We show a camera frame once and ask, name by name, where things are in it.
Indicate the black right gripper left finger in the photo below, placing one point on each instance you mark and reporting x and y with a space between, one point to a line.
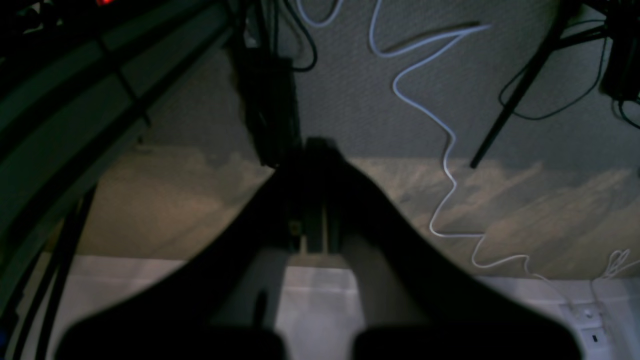
218 306

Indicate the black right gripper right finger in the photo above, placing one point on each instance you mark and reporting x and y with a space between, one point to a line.
417 304

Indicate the white power strip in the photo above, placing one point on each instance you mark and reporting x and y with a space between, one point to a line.
593 330

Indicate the black tripod leg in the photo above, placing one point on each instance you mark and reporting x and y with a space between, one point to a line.
566 10

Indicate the black aluminium frame rail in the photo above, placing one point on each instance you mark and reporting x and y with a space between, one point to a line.
74 98

